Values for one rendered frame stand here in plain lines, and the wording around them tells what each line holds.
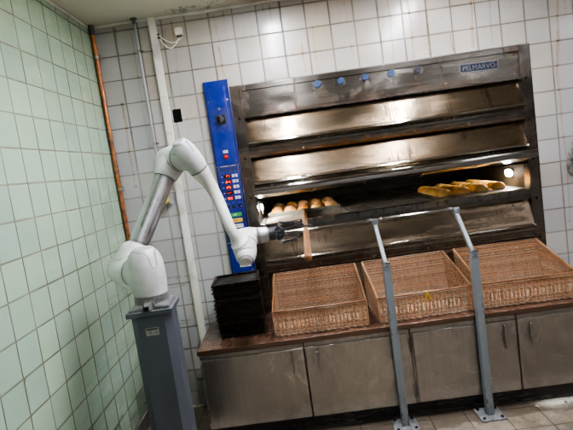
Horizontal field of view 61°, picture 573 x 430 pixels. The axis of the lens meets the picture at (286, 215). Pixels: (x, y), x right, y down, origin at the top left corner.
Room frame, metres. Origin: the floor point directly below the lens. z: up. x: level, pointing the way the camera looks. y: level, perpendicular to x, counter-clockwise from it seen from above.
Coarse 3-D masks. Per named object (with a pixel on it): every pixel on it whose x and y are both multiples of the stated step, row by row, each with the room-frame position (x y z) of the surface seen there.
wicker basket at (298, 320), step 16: (288, 272) 3.16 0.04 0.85; (304, 272) 3.16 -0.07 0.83; (320, 272) 3.15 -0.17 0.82; (336, 272) 3.14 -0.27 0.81; (352, 272) 3.14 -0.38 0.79; (272, 288) 3.00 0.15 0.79; (288, 288) 3.14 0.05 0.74; (304, 288) 3.13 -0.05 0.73; (320, 288) 3.12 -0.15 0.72; (272, 304) 2.80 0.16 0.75; (288, 304) 3.12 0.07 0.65; (304, 304) 3.11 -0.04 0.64; (320, 304) 3.10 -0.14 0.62; (336, 304) 2.69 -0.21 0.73; (352, 304) 2.69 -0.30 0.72; (288, 320) 2.71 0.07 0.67; (304, 320) 2.70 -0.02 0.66; (320, 320) 2.70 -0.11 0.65; (336, 320) 2.70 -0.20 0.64; (352, 320) 2.69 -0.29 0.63; (368, 320) 2.68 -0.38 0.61
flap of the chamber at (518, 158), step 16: (480, 160) 3.02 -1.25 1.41; (496, 160) 3.02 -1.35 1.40; (512, 160) 3.09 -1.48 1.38; (368, 176) 3.04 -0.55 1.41; (384, 176) 3.03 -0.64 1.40; (400, 176) 3.08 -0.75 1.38; (416, 176) 3.21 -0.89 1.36; (256, 192) 3.05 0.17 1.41; (272, 192) 3.05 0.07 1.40; (288, 192) 3.13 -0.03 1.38
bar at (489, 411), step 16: (448, 208) 2.80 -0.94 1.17; (336, 224) 2.82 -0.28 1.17; (352, 224) 2.81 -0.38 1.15; (384, 256) 2.64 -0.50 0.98; (384, 272) 2.59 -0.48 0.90; (480, 288) 2.57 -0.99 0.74; (480, 304) 2.57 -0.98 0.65; (480, 320) 2.57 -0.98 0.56; (480, 336) 2.57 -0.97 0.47; (400, 352) 2.58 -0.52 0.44; (480, 352) 2.59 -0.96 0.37; (400, 368) 2.58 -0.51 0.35; (400, 384) 2.58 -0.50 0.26; (400, 400) 2.58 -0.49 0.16; (480, 416) 2.57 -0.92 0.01; (496, 416) 2.55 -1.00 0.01
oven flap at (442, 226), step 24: (432, 216) 3.20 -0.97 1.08; (480, 216) 3.18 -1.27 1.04; (504, 216) 3.17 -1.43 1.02; (528, 216) 3.15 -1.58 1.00; (312, 240) 3.20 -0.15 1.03; (336, 240) 3.19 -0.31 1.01; (360, 240) 3.18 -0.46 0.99; (384, 240) 3.17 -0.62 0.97; (408, 240) 3.16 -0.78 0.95; (432, 240) 3.14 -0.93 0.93
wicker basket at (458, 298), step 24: (408, 264) 3.13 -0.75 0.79; (432, 264) 3.13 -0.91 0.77; (384, 288) 3.10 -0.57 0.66; (408, 288) 3.09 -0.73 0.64; (432, 288) 3.09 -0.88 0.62; (456, 288) 2.69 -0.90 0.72; (384, 312) 2.69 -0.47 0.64; (408, 312) 2.68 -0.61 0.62; (432, 312) 2.69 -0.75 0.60; (456, 312) 2.68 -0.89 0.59
